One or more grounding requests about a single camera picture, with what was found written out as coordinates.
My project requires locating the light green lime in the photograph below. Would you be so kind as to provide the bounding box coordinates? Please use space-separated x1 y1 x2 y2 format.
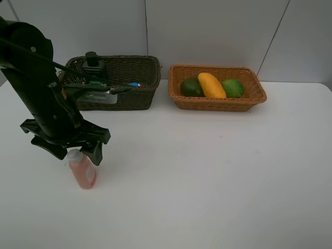
222 79 244 98

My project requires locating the yellow mango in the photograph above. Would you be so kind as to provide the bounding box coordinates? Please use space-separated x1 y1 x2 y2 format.
198 73 227 99

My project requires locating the dark green avocado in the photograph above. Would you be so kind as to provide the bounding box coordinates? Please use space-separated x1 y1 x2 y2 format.
180 78 204 97

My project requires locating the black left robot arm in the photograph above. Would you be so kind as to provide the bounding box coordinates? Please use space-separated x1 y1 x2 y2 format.
1 19 110 165

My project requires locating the blue whiteboard eraser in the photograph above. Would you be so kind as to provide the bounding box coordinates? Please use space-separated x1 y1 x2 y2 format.
129 82 141 88

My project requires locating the dark green pump bottle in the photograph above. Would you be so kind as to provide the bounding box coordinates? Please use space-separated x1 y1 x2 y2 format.
82 51 108 79

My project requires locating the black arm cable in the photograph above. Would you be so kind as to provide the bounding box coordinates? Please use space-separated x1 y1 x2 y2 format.
0 36 135 94

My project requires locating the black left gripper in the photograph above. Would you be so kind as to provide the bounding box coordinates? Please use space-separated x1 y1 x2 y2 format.
20 82 110 166

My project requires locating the dark brown wicker basket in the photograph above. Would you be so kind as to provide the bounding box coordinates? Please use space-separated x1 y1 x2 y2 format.
66 55 161 111

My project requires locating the orange wicker basket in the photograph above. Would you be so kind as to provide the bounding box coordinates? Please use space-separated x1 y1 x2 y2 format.
168 65 267 112

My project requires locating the pink lotion bottle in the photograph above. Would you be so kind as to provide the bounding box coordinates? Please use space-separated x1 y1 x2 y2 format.
67 149 97 189

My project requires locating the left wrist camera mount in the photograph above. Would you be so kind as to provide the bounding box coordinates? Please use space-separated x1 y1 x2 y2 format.
63 84 118 104

